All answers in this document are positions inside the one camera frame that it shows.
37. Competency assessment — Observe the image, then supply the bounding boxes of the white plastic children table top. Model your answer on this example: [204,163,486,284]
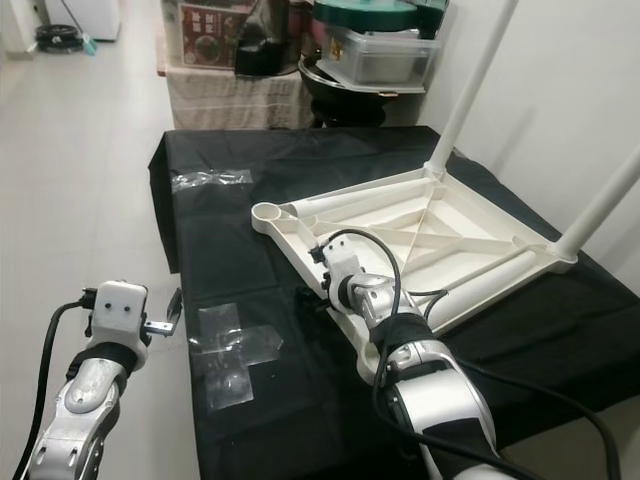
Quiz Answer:
[250,165,576,386]

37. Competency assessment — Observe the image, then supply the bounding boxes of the clear crossed tape patch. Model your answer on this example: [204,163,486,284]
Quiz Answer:
[195,302,286,411]

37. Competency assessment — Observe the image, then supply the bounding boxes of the black tablecloth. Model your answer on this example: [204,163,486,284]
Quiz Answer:
[148,125,640,480]

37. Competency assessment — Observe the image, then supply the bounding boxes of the black round wok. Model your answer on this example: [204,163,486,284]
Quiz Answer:
[298,58,416,126]

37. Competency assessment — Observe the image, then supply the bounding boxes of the beige patterned table cloth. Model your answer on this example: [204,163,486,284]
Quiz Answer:
[165,68,316,131]

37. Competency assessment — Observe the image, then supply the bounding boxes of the clear plastic storage bin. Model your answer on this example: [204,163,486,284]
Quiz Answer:
[320,30,446,89]

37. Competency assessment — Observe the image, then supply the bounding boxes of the black plastic bag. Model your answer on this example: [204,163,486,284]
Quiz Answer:
[235,0,296,78]

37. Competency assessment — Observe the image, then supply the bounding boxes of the storage box with orange lid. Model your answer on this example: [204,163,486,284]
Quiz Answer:
[160,0,261,73]

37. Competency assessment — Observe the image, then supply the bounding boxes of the broom with teal head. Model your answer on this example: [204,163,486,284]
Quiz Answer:
[60,0,99,56]

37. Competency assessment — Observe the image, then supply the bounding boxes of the dark green round lid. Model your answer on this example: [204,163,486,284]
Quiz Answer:
[313,0,421,33]

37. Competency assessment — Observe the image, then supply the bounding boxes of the black round floor device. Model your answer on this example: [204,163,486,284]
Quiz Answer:
[35,22,83,53]

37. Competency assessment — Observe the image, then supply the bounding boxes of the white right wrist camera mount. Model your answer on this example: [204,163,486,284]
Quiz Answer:
[318,240,366,301]

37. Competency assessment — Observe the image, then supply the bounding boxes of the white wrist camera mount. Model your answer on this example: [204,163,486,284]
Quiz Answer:
[85,282,151,371]
[318,240,366,301]

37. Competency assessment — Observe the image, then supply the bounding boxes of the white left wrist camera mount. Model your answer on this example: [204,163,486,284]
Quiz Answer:
[85,282,151,371]

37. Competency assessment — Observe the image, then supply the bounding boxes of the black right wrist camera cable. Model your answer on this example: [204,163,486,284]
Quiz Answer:
[310,228,621,480]

